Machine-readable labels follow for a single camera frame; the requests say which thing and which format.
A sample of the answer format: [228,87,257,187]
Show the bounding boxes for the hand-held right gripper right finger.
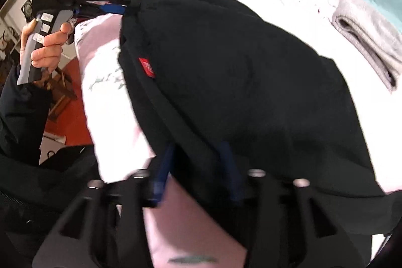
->
[220,142,366,268]

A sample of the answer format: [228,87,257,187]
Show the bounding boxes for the pink floral bed sheet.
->
[74,0,402,268]

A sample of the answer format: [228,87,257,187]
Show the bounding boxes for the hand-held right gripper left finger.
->
[34,142,176,268]

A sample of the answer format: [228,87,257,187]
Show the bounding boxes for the folded grey garment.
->
[331,0,402,93]

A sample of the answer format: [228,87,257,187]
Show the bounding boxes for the person's left forearm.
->
[0,62,53,168]

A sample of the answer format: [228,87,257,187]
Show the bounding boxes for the person's dark jacket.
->
[0,144,104,268]

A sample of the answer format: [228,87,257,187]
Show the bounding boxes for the black pants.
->
[118,0,394,268]

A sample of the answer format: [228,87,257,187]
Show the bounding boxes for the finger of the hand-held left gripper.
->
[73,3,130,17]

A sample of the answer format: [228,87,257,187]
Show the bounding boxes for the wooden stool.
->
[38,67,78,121]

